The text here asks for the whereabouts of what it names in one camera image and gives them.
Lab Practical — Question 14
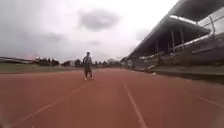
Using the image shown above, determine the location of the person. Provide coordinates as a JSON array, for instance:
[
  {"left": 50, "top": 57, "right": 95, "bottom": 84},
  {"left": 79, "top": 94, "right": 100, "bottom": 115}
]
[{"left": 82, "top": 51, "right": 95, "bottom": 82}]

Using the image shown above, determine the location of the red running track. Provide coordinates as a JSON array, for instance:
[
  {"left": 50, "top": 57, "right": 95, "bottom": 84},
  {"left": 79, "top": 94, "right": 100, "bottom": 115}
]
[{"left": 0, "top": 68, "right": 224, "bottom": 128}]

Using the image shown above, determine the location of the row of trees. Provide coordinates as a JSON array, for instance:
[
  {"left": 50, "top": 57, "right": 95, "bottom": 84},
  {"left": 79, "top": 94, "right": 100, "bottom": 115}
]
[{"left": 33, "top": 56, "right": 123, "bottom": 69}]

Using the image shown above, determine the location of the grass strip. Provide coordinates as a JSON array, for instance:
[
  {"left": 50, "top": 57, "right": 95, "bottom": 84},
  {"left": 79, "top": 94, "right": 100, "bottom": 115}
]
[{"left": 146, "top": 64, "right": 224, "bottom": 76}]

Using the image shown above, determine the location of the grandstand building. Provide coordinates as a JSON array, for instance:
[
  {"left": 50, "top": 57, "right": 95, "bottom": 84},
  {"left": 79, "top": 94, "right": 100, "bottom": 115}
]
[{"left": 121, "top": 0, "right": 224, "bottom": 71}]

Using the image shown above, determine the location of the grass field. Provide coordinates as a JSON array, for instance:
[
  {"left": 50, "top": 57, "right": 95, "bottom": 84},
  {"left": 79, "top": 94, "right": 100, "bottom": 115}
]
[{"left": 0, "top": 63, "right": 84, "bottom": 75}]

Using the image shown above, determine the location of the low building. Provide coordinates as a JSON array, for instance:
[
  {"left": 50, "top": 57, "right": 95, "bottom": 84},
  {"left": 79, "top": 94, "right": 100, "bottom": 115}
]
[{"left": 0, "top": 56, "right": 34, "bottom": 65}]

